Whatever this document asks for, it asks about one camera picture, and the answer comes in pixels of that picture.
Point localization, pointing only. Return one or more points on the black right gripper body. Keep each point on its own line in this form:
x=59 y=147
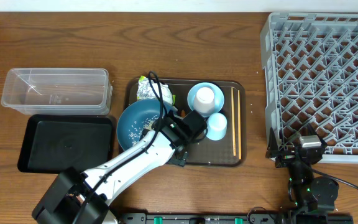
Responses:
x=286 y=157

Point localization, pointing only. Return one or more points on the light blue plastic cup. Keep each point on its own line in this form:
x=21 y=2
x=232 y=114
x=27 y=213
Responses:
x=217 y=127

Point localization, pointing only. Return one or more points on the dark blue bowl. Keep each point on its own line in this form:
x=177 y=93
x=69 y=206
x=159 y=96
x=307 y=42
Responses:
x=135 y=118

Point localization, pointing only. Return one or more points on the white rice pile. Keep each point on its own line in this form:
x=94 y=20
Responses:
x=137 y=127

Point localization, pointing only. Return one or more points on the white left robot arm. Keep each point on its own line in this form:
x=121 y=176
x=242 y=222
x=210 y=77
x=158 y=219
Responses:
x=85 y=197

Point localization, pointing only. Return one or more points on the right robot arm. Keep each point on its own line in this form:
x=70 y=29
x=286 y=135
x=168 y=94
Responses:
x=314 y=196

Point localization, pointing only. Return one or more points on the grey dishwasher rack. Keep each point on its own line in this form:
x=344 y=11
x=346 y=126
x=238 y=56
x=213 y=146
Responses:
x=310 y=61

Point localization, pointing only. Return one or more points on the black waste tray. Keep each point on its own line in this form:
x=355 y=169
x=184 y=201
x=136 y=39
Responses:
x=53 y=143

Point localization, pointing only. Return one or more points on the brown serving tray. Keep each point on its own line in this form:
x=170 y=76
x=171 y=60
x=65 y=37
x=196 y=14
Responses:
x=207 y=152

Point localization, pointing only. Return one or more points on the light blue small bowl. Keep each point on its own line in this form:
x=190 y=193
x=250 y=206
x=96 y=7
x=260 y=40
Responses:
x=218 y=96

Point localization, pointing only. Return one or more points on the crumpled foil snack wrapper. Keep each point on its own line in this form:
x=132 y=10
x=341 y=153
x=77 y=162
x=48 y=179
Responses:
x=147 y=91

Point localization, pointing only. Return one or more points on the left wooden chopstick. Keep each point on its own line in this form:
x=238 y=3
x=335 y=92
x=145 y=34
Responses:
x=233 y=123

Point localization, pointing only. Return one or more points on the wooden chopstick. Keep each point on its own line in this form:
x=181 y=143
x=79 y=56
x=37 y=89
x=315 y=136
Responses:
x=233 y=123
x=239 y=125

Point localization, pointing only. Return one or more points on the right wooden chopstick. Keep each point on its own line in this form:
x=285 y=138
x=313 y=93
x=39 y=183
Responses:
x=239 y=125

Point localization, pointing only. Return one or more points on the clear plastic bin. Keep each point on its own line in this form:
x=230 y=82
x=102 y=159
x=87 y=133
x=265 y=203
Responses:
x=58 y=91

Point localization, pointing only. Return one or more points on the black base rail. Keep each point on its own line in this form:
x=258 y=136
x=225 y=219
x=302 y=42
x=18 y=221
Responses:
x=252 y=218

